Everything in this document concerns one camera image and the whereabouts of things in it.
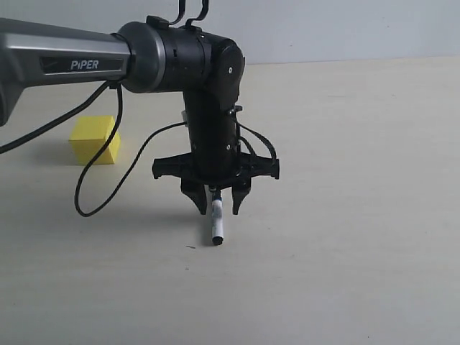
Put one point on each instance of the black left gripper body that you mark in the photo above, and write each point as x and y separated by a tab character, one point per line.
247	166

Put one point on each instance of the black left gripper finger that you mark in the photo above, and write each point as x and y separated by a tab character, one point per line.
239	192
196	193

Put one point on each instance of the black and white board marker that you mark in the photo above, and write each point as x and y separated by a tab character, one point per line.
217	218

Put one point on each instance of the yellow cube block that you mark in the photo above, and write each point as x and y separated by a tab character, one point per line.
88	136

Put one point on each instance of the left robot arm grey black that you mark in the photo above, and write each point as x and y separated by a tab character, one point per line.
149	57

